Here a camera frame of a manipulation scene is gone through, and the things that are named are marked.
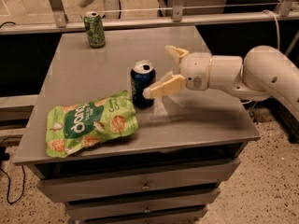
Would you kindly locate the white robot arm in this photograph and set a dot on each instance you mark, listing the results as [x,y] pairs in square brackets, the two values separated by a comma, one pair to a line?
[263,73]

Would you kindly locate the blue pepsi can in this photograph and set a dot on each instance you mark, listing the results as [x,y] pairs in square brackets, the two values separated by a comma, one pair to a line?
[142,75]

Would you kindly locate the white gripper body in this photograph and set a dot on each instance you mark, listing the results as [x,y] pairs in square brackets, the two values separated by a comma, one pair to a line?
[196,69]

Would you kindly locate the green rice chip bag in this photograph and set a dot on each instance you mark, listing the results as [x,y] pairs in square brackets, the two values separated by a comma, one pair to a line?
[75,127]

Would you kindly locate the grey metal railing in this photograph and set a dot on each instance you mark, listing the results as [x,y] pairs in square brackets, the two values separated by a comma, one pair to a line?
[44,16]

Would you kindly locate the green soda can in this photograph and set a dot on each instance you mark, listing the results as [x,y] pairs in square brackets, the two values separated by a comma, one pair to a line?
[94,29]

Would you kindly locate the grey drawer cabinet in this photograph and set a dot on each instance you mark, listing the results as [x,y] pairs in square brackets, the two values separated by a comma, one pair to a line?
[170,169]

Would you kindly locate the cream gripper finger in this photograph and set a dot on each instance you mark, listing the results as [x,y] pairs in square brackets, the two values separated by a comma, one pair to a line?
[167,85]
[175,54]

